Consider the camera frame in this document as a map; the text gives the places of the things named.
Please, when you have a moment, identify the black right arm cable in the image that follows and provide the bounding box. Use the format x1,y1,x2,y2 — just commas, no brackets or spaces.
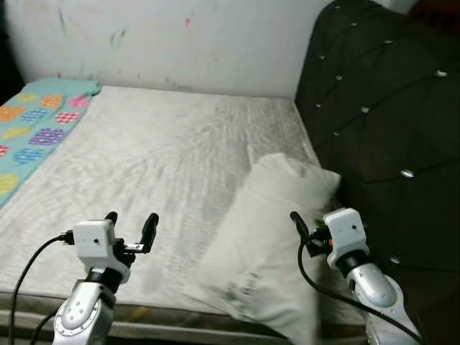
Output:
297,241,425,345

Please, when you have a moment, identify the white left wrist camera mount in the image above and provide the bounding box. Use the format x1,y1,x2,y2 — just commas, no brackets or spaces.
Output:
72,220,119,268

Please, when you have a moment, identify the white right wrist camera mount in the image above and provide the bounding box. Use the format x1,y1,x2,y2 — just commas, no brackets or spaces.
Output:
323,208,367,252

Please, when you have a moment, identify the black tufted headboard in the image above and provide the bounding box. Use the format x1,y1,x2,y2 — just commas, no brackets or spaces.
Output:
295,0,460,345

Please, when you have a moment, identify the cream pillow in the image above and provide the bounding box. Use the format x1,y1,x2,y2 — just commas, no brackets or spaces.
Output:
183,152,342,345

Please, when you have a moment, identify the teal blanket with coloured hearts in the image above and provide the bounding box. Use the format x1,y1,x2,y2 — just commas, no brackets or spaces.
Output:
0,77,101,209

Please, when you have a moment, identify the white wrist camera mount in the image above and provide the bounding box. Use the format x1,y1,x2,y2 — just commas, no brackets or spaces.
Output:
323,208,367,252
72,220,119,268

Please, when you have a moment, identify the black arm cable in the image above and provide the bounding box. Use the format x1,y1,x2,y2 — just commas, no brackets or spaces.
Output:
297,241,425,345
7,234,76,345

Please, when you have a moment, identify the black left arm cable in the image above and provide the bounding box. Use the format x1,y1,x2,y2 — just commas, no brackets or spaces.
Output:
7,234,76,345

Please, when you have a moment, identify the white quilted mattress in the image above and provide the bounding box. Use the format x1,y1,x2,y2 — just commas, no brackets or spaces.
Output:
0,85,374,339

